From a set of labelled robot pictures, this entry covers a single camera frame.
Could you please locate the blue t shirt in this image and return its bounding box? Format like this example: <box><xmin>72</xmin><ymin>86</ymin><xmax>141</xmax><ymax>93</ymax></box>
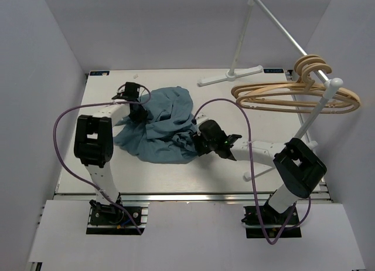
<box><xmin>114</xmin><ymin>86</ymin><xmax>198</xmax><ymax>164</ymax></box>

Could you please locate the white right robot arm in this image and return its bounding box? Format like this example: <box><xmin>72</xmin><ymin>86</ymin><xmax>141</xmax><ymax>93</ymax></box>
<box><xmin>192</xmin><ymin>118</ymin><xmax>327</xmax><ymax>224</ymax></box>

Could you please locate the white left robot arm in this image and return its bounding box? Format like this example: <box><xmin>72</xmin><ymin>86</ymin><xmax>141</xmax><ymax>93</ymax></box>
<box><xmin>74</xmin><ymin>103</ymin><xmax>148</xmax><ymax>223</ymax></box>

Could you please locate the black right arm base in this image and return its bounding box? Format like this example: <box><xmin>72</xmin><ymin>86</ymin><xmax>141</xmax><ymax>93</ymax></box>
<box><xmin>241</xmin><ymin>205</ymin><xmax>302</xmax><ymax>239</ymax></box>

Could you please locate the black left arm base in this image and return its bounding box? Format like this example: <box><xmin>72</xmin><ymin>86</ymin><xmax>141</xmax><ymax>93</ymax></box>
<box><xmin>86</xmin><ymin>200</ymin><xmax>148</xmax><ymax>236</ymax></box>

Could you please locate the white clothes rack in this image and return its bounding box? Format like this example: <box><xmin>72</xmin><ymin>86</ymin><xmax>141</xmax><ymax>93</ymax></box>
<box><xmin>196</xmin><ymin>0</ymin><xmax>344</xmax><ymax>182</ymax></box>

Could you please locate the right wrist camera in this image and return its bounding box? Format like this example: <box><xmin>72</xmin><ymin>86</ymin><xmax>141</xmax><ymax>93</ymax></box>
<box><xmin>214</xmin><ymin>134</ymin><xmax>242</xmax><ymax>161</ymax></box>

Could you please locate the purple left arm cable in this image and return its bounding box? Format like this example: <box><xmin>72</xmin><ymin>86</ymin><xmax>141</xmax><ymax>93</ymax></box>
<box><xmin>52</xmin><ymin>89</ymin><xmax>152</xmax><ymax>235</ymax></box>

